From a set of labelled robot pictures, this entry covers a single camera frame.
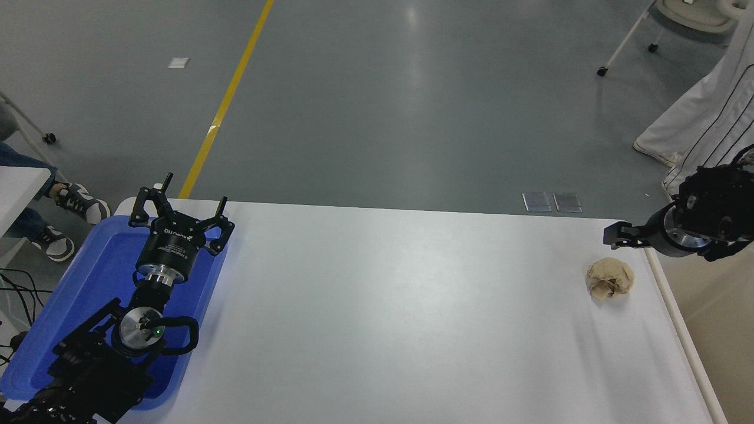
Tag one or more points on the metal floor plate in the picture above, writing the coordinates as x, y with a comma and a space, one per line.
567, 202
536, 202

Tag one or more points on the white side table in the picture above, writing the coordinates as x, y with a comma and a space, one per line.
17, 188

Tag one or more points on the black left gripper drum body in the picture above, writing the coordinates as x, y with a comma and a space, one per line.
171, 247

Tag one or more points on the blue plastic tray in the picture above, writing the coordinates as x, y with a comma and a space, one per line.
100, 265

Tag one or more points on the standing person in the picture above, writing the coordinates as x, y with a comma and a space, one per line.
718, 118

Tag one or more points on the tan paper ball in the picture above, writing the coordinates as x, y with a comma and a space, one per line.
611, 278

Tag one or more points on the large pale dustbin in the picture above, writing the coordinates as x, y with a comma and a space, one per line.
724, 330

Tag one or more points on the chair legs with caster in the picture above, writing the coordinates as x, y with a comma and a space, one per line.
48, 139

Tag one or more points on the white wheeled chair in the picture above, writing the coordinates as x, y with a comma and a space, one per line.
689, 12

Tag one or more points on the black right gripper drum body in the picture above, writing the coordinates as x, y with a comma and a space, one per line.
657, 235

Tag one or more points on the seated person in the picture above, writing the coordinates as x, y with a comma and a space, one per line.
79, 203

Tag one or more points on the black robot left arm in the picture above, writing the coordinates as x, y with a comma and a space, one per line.
88, 365

